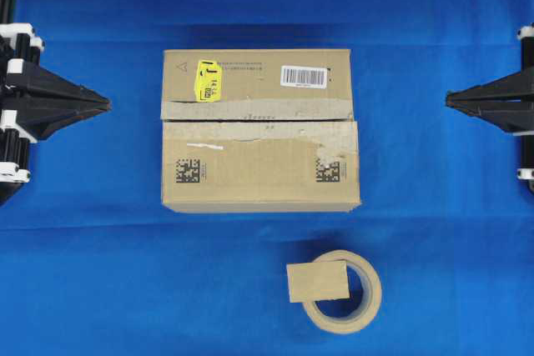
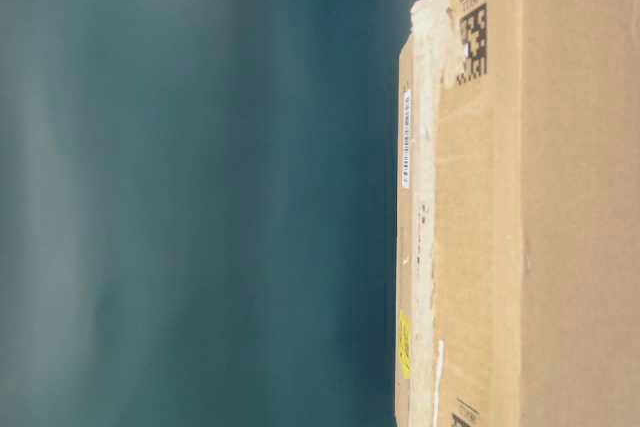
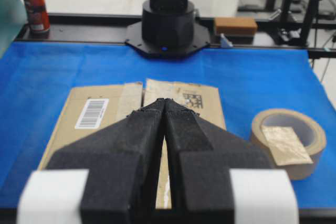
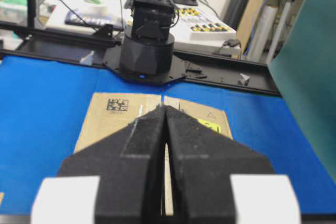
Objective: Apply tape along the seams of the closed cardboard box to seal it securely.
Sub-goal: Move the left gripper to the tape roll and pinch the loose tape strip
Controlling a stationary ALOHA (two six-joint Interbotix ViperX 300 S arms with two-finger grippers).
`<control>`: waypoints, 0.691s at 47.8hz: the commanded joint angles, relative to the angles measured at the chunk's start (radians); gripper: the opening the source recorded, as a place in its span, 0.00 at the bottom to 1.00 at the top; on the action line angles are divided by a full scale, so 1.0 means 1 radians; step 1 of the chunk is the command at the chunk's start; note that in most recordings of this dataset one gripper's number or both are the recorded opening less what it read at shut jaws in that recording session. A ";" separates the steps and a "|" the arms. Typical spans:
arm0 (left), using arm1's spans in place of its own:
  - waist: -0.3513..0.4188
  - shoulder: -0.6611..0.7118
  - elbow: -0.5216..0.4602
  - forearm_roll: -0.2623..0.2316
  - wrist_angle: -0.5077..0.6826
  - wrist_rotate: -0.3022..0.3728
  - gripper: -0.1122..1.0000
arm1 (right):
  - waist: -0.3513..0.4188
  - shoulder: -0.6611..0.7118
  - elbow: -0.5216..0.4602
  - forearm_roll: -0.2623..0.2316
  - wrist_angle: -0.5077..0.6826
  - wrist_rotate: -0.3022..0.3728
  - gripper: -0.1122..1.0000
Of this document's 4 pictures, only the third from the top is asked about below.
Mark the blue table cloth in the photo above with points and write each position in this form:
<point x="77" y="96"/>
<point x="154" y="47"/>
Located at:
<point x="36" y="78"/>

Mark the red drink can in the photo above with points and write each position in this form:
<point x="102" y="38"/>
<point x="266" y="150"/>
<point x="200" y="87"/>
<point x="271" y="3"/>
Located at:
<point x="37" y="15"/>

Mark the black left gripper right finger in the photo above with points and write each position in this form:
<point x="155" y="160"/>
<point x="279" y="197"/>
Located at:
<point x="217" y="177"/>

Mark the brown packing tape roll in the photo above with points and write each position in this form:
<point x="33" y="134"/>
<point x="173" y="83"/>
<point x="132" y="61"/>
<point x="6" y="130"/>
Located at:
<point x="293" y="141"/>

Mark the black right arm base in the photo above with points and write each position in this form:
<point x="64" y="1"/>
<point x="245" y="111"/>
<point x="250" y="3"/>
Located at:
<point x="167" y="29"/>

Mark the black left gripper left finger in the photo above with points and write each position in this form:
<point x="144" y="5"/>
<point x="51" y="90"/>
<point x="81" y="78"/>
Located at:
<point x="101" y="178"/>

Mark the brown sponge block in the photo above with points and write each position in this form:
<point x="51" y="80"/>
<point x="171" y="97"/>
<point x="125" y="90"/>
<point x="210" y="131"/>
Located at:
<point x="236" y="28"/>

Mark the brown cardboard box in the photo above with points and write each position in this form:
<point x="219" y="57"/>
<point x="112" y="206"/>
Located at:
<point x="91" y="108"/>

